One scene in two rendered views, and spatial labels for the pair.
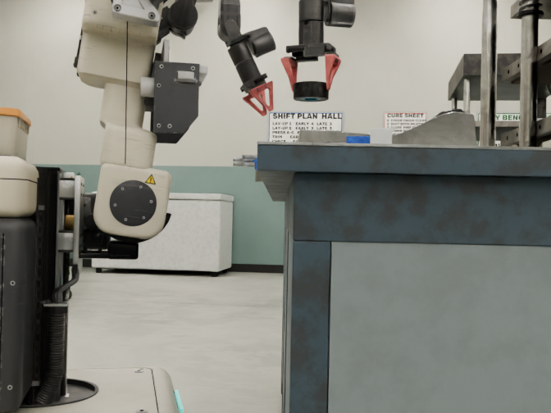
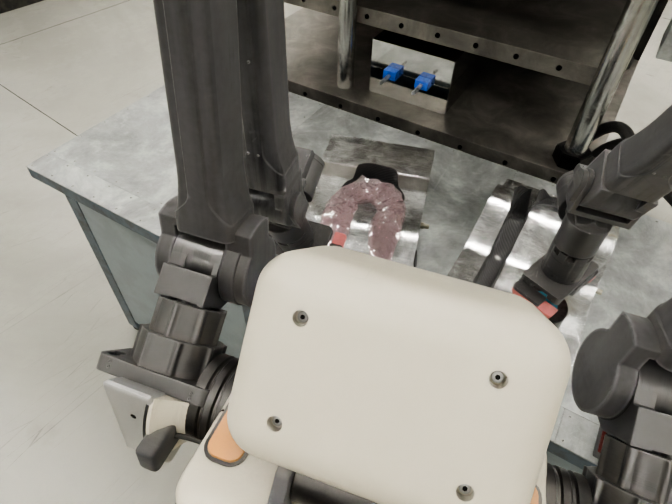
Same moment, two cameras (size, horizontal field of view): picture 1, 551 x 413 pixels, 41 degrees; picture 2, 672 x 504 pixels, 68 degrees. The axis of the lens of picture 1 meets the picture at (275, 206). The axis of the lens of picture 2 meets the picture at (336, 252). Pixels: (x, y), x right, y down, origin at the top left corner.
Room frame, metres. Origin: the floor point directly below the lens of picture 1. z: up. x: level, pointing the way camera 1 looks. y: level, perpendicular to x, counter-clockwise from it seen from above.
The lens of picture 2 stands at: (1.71, 0.51, 1.63)
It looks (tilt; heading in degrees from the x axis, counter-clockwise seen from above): 47 degrees down; 300
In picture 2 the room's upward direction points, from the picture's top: 2 degrees clockwise
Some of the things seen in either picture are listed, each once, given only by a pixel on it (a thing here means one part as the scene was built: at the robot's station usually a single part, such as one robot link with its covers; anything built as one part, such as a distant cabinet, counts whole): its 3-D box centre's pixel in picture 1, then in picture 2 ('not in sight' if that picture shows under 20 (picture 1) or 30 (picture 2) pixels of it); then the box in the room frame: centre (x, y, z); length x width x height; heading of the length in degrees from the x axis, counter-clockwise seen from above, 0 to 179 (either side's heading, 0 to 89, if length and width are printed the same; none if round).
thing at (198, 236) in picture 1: (164, 233); not in sight; (8.67, 1.31, 0.47); 1.52 x 0.77 x 0.94; 82
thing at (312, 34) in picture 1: (311, 38); (566, 261); (1.66, -0.07, 1.11); 0.10 x 0.07 x 0.07; 70
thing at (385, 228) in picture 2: not in sight; (364, 212); (2.05, -0.21, 0.90); 0.26 x 0.18 x 0.08; 107
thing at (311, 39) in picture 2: not in sight; (431, 66); (2.29, -1.18, 0.75); 1.30 x 0.84 x 0.06; 0
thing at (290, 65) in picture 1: (299, 70); (538, 300); (1.67, -0.05, 1.04); 0.07 x 0.07 x 0.09; 70
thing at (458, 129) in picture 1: (405, 147); (530, 260); (1.70, -0.30, 0.87); 0.50 x 0.26 x 0.14; 90
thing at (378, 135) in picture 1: (352, 145); not in sight; (1.25, -0.13, 0.83); 0.13 x 0.05 x 0.05; 81
